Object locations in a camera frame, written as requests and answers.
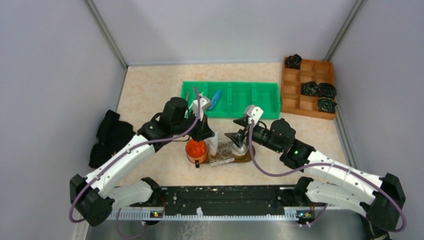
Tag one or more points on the rolled dark sock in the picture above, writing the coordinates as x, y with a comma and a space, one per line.
327, 105
293, 62
309, 89
326, 90

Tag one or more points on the white toothpaste tube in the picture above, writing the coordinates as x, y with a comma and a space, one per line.
213, 144

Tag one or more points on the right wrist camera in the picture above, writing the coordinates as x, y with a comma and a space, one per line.
253, 114

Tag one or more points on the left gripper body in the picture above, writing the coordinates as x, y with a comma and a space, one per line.
202, 125

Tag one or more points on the blue toothpaste tube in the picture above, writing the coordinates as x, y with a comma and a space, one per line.
214, 99

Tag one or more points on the wooden compartment box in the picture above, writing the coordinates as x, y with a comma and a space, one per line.
292, 102

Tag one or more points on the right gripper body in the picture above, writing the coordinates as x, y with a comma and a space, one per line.
245, 128

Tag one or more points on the clear glass cup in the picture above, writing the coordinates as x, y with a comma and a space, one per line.
223, 154

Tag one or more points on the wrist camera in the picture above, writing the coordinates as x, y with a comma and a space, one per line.
199, 107
253, 114

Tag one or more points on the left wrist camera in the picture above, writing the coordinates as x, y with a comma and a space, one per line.
199, 107

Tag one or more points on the green divided plastic bin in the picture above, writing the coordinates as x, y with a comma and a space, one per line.
236, 96

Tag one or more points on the brown oval wooden tray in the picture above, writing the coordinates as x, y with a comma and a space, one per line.
244, 159

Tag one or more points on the steel cup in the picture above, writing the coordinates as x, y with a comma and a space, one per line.
239, 151

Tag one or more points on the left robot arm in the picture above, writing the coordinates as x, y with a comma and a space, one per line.
96, 195

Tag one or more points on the orange mug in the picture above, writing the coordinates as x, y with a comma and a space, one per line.
196, 152

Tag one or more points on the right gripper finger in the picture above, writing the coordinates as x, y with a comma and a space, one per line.
243, 122
238, 138

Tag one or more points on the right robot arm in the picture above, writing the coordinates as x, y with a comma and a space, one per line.
380, 199

